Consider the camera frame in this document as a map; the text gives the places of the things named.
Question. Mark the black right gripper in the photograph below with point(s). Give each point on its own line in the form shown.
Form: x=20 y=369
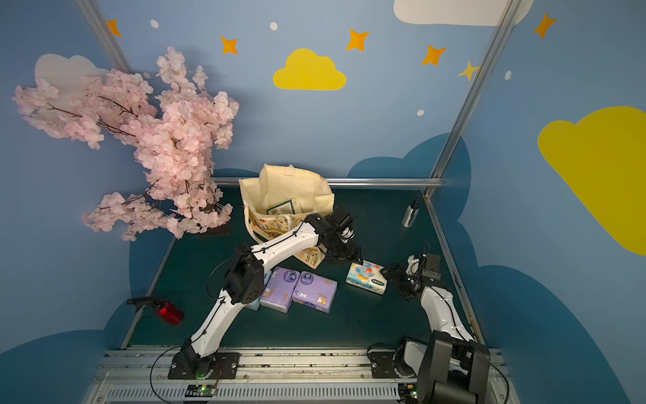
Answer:
x=399 y=275

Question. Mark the green circuit board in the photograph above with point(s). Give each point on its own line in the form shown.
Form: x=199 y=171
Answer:
x=201 y=391
x=408 y=393

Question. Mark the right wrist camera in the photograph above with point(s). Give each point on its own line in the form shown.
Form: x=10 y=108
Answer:
x=424 y=266

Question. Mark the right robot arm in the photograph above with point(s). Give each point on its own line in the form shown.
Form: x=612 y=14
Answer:
x=451 y=367

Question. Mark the red spray bottle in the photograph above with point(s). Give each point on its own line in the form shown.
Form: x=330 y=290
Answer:
x=164 y=309

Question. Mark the colourful cartoon tissue pack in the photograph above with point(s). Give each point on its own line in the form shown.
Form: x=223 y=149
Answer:
x=367 y=276

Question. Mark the green white tissue pack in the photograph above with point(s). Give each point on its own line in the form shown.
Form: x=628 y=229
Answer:
x=289 y=207

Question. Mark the white Toni&Guy spray bottle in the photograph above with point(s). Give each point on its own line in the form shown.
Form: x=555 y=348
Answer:
x=410 y=214

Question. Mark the purple tissue pack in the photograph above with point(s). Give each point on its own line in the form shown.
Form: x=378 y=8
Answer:
x=279 y=289
x=314 y=291

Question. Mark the right green circuit board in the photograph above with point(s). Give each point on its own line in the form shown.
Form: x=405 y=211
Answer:
x=408 y=393

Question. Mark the right vertical frame post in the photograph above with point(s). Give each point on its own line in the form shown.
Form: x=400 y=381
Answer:
x=512 y=14

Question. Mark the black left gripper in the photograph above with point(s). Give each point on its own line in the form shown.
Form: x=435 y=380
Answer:
x=346 y=250

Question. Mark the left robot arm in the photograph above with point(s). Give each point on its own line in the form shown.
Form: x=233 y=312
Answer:
x=244 y=282

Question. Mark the light blue tissue pack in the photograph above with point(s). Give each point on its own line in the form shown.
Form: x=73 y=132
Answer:
x=254 y=306

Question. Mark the aluminium front rail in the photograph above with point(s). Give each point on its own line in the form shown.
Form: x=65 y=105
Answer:
x=264 y=375

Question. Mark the left green circuit board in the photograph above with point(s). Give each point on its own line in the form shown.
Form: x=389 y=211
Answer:
x=201 y=391

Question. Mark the cream canvas tote bag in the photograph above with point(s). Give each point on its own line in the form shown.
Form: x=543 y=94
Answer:
x=280 y=198

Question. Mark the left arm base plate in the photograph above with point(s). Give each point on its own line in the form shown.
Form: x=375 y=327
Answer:
x=219 y=366

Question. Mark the pink cherry blossom tree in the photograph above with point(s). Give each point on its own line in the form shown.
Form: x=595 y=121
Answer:
x=173 y=134

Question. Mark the right side frame rail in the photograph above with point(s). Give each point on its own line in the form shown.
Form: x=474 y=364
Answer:
x=454 y=271

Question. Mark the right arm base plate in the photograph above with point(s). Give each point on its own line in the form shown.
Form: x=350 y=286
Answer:
x=389 y=365

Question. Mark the vertical frame post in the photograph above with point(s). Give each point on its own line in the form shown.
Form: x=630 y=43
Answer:
x=512 y=14
x=95 y=18

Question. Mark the left vertical frame post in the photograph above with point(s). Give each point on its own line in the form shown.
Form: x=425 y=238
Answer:
x=95 y=18

